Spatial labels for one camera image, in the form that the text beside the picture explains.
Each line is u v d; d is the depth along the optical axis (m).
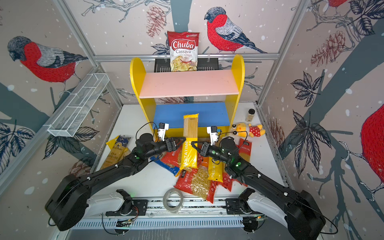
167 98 1.22
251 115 1.04
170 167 0.84
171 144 0.68
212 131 0.68
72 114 0.74
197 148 0.69
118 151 0.90
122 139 0.94
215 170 0.80
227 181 0.79
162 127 0.71
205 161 0.86
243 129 0.96
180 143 0.70
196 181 0.78
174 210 0.72
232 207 0.73
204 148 0.64
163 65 0.94
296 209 0.40
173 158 0.83
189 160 0.69
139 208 0.73
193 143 0.71
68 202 0.41
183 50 0.83
